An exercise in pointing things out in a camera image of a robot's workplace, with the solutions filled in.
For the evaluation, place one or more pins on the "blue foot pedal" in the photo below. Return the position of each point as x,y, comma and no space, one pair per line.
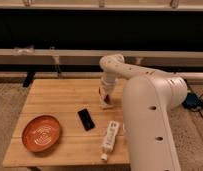
191,101

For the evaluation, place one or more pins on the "wooden table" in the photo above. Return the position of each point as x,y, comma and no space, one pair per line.
63,99

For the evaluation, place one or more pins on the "red chili pepper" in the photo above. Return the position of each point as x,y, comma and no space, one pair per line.
107,99

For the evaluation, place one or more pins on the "black smartphone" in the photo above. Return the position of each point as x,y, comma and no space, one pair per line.
86,119

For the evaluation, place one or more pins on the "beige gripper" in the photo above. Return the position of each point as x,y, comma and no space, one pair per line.
105,89

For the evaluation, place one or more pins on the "orange patterned plate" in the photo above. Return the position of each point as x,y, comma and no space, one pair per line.
41,133

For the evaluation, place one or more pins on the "black bracket foot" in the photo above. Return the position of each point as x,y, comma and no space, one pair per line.
29,78

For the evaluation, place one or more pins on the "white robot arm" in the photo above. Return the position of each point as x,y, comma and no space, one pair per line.
147,97

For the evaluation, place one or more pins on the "white sponge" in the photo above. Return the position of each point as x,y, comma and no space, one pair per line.
105,105

